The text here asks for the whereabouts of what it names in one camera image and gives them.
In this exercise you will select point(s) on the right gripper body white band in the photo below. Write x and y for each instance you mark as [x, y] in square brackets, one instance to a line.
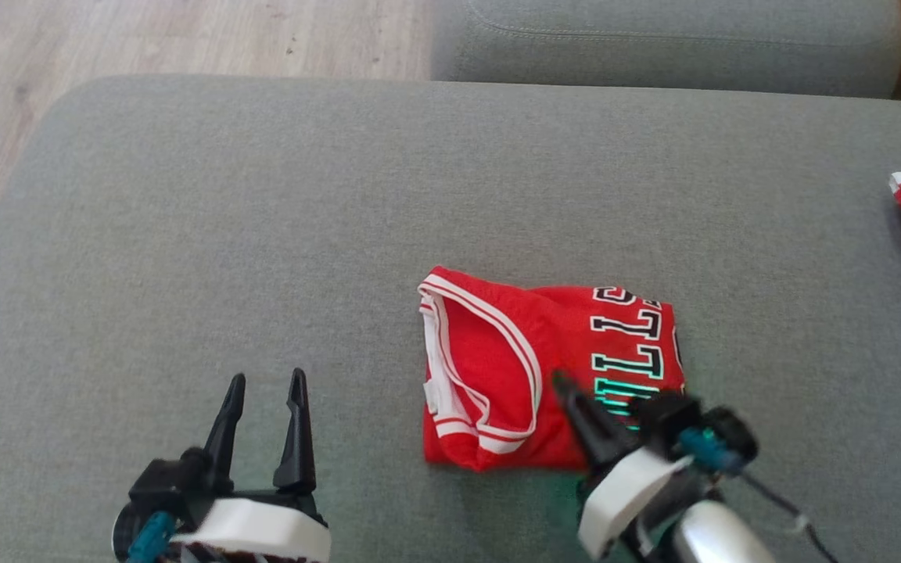
[622, 500]

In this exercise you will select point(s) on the grey sofa seat cushion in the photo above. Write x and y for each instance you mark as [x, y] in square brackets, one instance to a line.
[654, 39]

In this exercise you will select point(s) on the red jersey white trim lettering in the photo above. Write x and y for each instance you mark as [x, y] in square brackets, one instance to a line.
[497, 352]

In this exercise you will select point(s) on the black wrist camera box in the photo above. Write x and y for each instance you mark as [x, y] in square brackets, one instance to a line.
[157, 489]
[662, 414]

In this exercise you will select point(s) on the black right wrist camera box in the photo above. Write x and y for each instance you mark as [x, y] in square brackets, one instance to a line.
[662, 414]

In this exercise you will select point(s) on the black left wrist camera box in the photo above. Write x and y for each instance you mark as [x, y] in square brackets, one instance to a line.
[157, 489]

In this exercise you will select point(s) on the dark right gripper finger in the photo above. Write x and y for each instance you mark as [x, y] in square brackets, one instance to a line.
[595, 426]

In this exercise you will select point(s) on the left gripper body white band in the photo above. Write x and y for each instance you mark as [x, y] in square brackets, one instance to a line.
[263, 532]

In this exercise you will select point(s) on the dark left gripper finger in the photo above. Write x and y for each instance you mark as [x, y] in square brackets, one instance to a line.
[296, 446]
[225, 438]

